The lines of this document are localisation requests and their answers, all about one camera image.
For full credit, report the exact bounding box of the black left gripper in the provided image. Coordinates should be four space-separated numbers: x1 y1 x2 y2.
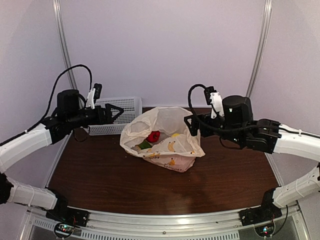
67 102 123 129

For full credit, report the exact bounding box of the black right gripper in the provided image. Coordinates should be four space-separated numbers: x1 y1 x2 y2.
184 111 245 146

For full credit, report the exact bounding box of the yellow lemon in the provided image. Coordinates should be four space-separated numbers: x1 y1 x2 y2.
171 133 180 138

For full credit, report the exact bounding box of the banana print plastic bag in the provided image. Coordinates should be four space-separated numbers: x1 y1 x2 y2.
119 106 205 173

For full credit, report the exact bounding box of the red apple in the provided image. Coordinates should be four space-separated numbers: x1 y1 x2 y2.
146 131 161 143

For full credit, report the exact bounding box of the green yellow mango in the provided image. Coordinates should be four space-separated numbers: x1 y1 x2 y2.
137 140 152 150

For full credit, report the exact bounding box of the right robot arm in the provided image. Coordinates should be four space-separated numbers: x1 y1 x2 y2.
184 93 320 221

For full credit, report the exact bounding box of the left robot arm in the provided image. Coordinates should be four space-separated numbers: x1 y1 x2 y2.
0 83 124 222

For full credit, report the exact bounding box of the white perforated plastic basket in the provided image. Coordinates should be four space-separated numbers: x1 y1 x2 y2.
86 96 143 136

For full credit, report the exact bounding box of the left circuit board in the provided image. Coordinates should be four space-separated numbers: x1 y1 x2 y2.
53 222 75 239

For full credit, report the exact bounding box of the circuit board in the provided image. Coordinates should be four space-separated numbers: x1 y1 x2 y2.
254 223 276 238
53 222 75 239

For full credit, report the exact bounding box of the right circuit board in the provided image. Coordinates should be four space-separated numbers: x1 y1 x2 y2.
254 223 276 238

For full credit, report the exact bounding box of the right black camera cable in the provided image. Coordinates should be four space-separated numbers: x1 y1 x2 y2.
187 84 261 151

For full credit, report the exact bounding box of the black camera cable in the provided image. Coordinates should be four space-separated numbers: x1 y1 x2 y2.
187 84 261 151
24 64 94 133

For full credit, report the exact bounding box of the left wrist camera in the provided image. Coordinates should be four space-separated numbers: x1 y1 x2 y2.
85 83 103 109

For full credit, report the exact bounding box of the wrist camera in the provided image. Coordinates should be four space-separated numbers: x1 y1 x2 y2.
85 83 103 109
204 86 225 119

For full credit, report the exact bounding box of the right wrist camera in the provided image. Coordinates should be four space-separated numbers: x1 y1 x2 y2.
204 86 225 119

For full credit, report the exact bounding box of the left black camera cable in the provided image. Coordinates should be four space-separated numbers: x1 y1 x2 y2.
24 64 94 133

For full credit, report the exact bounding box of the aluminium front rail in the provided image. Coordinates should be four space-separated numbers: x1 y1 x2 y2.
19 197 311 240

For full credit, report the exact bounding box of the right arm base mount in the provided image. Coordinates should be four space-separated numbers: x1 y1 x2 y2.
238 204 283 226

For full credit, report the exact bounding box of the left aluminium corner post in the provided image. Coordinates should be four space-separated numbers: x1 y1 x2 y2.
51 0 78 88

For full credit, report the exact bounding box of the aluminium corner post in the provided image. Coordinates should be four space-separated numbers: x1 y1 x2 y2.
246 0 273 98
51 0 78 88

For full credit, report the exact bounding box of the right aluminium corner post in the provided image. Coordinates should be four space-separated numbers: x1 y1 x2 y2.
246 0 273 98

